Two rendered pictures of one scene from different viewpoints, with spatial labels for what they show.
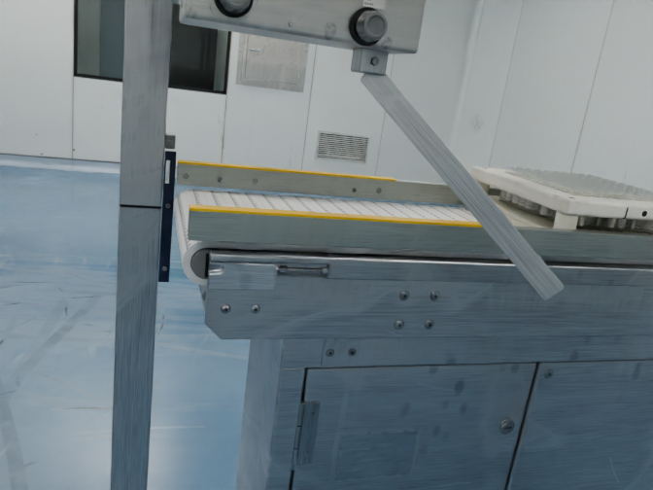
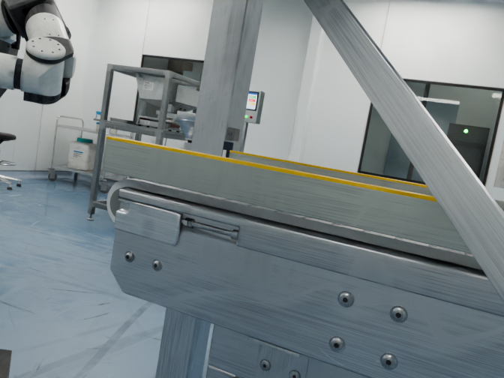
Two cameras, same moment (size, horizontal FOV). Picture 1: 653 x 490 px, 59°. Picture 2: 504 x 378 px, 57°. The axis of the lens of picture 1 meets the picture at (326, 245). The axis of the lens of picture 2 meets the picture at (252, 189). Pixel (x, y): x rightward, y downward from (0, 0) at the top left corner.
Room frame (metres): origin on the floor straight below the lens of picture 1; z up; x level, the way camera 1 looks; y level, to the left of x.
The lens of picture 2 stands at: (0.31, -0.26, 1.00)
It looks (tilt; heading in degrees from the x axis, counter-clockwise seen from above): 6 degrees down; 41
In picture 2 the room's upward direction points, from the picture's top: 10 degrees clockwise
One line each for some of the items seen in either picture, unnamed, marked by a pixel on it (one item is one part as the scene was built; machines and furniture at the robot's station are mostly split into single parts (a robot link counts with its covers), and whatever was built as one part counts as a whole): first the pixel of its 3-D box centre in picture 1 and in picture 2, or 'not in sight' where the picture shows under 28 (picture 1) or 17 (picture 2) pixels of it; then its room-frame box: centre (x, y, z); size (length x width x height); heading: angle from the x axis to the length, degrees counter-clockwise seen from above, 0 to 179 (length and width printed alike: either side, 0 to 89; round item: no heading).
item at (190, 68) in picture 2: not in sight; (175, 97); (4.43, 5.01, 1.43); 1.32 x 0.01 x 1.11; 109
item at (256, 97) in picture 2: not in sight; (241, 130); (2.87, 2.16, 1.07); 0.23 x 0.10 x 0.62; 109
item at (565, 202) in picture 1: (581, 192); not in sight; (0.87, -0.37, 1.01); 0.25 x 0.24 x 0.02; 18
